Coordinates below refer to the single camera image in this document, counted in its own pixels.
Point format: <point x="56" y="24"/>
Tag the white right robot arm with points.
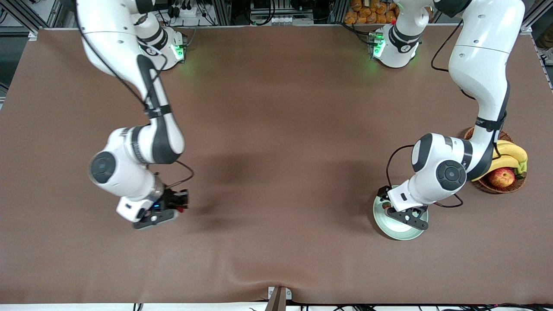
<point x="112" y="39"/>

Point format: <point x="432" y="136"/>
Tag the red yellow apple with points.
<point x="502" y="177"/>

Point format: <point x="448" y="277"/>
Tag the brown wicker basket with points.
<point x="503" y="190"/>

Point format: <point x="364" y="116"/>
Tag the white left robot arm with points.
<point x="484" y="52"/>

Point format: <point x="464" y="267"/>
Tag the brown table cloth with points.
<point x="281" y="237"/>

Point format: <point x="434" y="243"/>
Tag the aluminium frame post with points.
<point x="222" y="11"/>
<point x="336" y="11"/>

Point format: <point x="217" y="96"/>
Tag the yellow banana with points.
<point x="510" y="162"/>
<point x="516" y="151"/>

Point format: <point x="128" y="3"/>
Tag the pale green round plate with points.
<point x="402" y="233"/>

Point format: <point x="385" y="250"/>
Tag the grey metal table clamp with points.
<point x="278" y="299"/>

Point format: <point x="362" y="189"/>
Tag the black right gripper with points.
<point x="173" y="199"/>

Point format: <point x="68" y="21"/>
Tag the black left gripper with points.
<point x="382" y="192"/>

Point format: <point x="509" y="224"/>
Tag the aluminium frame profile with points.
<point x="538" y="19"/>
<point x="19" y="15"/>

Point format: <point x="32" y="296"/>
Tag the white power strip with plugs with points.
<point x="192" y="11"/>

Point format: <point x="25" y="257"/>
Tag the pile of orange bread rolls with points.
<point x="367" y="13"/>

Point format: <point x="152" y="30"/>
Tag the white socket strip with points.
<point x="287" y="20"/>

